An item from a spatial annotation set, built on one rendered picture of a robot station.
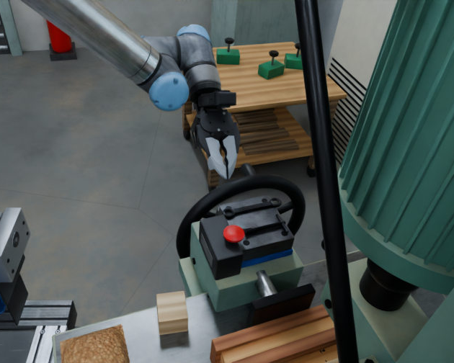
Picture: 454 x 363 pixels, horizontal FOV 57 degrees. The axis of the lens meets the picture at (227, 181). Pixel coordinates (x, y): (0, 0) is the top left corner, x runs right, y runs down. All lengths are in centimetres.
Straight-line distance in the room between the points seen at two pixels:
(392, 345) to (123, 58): 60
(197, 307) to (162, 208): 141
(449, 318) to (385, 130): 14
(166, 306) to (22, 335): 93
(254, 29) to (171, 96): 187
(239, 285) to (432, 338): 32
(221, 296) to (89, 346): 19
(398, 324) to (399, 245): 17
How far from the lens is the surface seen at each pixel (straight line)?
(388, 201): 34
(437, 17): 28
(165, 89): 80
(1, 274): 100
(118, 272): 182
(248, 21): 262
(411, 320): 52
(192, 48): 95
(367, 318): 50
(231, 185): 77
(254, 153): 209
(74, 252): 192
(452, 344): 35
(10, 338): 151
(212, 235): 60
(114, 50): 77
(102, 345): 62
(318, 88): 28
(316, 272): 73
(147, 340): 64
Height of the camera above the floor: 147
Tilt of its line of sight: 42 degrees down
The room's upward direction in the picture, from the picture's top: 6 degrees clockwise
